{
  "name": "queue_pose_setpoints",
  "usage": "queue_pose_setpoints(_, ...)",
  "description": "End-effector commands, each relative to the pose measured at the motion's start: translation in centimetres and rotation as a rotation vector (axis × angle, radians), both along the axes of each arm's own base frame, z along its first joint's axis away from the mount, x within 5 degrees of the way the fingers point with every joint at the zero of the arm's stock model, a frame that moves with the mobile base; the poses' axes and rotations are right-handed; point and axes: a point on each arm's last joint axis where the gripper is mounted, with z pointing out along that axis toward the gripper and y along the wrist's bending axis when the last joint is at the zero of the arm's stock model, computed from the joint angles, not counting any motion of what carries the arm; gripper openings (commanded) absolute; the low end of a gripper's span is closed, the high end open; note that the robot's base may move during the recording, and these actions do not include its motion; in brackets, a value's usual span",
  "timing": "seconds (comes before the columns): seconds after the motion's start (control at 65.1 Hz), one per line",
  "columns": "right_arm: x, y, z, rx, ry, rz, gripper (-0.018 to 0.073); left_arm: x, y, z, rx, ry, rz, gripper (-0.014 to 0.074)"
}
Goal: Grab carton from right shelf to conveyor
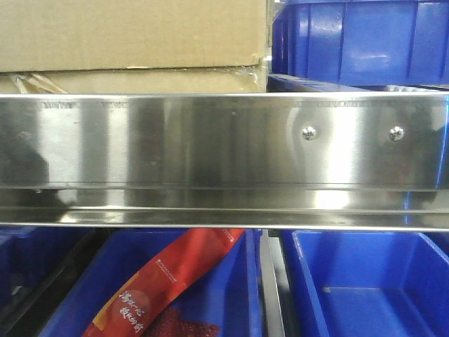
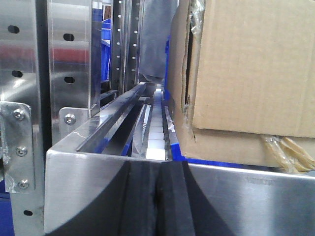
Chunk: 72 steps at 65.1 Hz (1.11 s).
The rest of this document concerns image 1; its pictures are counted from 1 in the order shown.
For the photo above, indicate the blue bin lower left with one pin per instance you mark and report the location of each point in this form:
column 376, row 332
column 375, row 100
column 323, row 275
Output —
column 29, row 253

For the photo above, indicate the lower brown cardboard carton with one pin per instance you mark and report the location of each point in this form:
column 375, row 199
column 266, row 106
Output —
column 251, row 79

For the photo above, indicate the blue bin with red bag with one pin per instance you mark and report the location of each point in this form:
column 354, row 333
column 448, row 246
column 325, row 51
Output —
column 226, row 297

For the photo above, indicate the steel divider bar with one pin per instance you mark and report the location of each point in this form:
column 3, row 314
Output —
column 274, row 284

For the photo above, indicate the rail screw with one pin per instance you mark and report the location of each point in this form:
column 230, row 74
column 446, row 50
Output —
column 309, row 133
column 396, row 133

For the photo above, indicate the right rail screw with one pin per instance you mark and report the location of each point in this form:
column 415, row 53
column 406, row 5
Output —
column 396, row 133

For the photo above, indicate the empty blue bin lower right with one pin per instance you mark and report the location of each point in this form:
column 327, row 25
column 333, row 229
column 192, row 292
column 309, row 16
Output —
column 367, row 283

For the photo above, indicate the brown cardboard carton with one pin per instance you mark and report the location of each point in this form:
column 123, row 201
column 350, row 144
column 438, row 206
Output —
column 112, row 35
column 251, row 79

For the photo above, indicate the left rail screw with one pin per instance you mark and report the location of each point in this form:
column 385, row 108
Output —
column 309, row 133

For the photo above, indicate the red snack bag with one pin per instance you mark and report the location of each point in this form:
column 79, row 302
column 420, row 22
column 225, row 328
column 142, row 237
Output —
column 132, row 309

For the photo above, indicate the stainless steel shelf rail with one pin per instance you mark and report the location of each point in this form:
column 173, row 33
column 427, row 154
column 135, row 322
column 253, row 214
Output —
column 226, row 161

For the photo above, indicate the blue bin upper right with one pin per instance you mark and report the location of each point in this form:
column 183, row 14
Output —
column 363, row 43

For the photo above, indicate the upper brown cardboard carton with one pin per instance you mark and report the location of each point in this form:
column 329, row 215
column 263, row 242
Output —
column 112, row 35

